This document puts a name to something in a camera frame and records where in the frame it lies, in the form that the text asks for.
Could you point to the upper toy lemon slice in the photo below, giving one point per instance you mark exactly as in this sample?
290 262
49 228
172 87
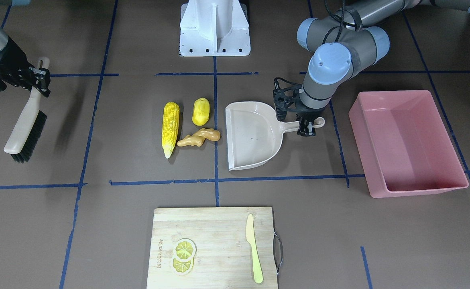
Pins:
185 249

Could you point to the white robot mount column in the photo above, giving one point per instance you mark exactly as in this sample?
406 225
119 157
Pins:
214 28

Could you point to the toy lemon slice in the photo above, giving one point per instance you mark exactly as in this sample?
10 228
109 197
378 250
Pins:
185 249
182 267

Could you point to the yellow toy knife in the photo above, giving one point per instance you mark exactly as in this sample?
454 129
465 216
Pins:
251 239

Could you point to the yellow toy potato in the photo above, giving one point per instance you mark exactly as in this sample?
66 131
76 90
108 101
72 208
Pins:
201 112

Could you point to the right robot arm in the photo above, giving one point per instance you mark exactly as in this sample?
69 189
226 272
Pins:
4 38

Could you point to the beige hand brush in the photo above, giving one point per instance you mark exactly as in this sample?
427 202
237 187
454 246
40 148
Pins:
28 128

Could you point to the pink plastic bin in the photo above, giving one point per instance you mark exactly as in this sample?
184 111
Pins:
403 144

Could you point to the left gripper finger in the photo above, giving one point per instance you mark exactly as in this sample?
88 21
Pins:
310 128
302 130

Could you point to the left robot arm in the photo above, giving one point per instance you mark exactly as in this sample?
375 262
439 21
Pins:
343 44

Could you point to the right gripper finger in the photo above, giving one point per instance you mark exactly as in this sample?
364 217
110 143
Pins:
42 86
39 72

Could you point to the lower toy lemon slice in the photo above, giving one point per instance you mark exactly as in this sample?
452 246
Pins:
182 267

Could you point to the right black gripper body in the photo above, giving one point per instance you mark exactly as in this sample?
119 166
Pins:
11 60

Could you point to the tan toy ginger root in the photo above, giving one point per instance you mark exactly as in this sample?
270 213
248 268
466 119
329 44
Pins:
198 138

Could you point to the yellow toy corn cob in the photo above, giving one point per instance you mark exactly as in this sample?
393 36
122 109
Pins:
170 129

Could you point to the wooden cutting board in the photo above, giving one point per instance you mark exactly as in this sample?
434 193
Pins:
223 258

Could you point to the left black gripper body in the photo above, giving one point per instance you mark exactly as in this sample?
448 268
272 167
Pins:
309 111

